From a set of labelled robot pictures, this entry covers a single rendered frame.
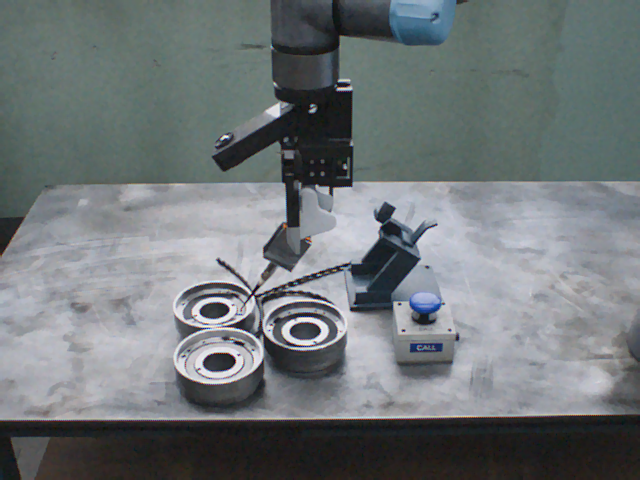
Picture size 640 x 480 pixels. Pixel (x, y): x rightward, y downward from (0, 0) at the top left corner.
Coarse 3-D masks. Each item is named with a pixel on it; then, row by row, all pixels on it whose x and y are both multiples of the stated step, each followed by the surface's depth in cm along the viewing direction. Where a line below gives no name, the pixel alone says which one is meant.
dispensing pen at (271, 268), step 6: (282, 222) 102; (282, 228) 101; (276, 234) 101; (270, 240) 102; (306, 240) 102; (264, 246) 103; (264, 252) 102; (270, 264) 103; (264, 270) 104; (270, 270) 103; (276, 270) 104; (264, 276) 104; (270, 276) 104; (258, 282) 104; (264, 282) 104; (258, 288) 105; (252, 294) 105; (246, 300) 106
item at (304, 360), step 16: (288, 304) 106; (304, 304) 107; (320, 304) 107; (272, 320) 105; (304, 320) 105; (336, 320) 105; (272, 336) 102; (288, 336) 102; (304, 336) 106; (320, 336) 102; (272, 352) 100; (288, 352) 99; (304, 352) 98; (320, 352) 99; (336, 352) 100; (288, 368) 101; (304, 368) 100; (320, 368) 101
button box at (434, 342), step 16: (400, 304) 105; (448, 304) 105; (400, 320) 102; (416, 320) 102; (432, 320) 102; (448, 320) 102; (400, 336) 100; (416, 336) 100; (432, 336) 100; (448, 336) 100; (400, 352) 101; (416, 352) 101; (432, 352) 101; (448, 352) 101
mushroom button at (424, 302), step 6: (414, 294) 102; (420, 294) 102; (426, 294) 102; (432, 294) 102; (414, 300) 101; (420, 300) 101; (426, 300) 101; (432, 300) 101; (438, 300) 101; (414, 306) 101; (420, 306) 100; (426, 306) 100; (432, 306) 100; (438, 306) 101; (420, 312) 100; (426, 312) 100; (432, 312) 100
